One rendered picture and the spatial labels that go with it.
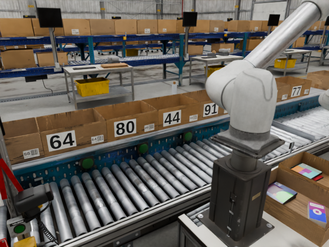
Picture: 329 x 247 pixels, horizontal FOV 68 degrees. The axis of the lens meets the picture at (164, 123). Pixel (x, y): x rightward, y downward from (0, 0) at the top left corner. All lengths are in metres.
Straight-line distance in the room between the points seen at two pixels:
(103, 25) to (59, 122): 4.61
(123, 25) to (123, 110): 4.61
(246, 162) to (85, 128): 1.01
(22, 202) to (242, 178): 0.79
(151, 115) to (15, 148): 0.86
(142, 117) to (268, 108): 1.01
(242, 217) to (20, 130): 1.45
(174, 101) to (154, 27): 4.75
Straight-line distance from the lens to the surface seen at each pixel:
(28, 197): 0.98
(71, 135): 1.61
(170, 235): 2.23
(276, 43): 1.20
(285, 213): 1.34
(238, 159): 1.04
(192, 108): 1.95
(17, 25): 6.00
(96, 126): 1.63
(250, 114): 0.93
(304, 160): 1.89
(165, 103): 2.15
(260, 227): 1.30
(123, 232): 1.30
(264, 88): 0.92
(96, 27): 6.23
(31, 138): 1.59
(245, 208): 1.11
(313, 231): 1.31
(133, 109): 2.01
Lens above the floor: 1.63
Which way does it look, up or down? 22 degrees down
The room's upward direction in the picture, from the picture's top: straight up
